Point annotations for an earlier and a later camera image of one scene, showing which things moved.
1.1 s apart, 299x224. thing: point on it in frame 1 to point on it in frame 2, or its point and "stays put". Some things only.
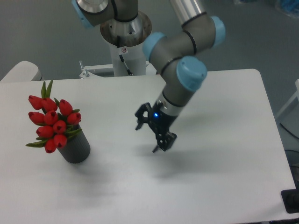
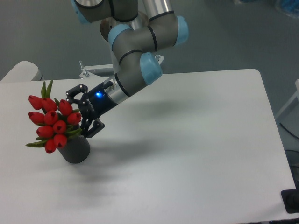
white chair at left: (24, 71) stays put
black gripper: (161, 122) to (96, 101)
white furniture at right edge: (296, 94) stays put
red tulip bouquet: (55, 120) stays put
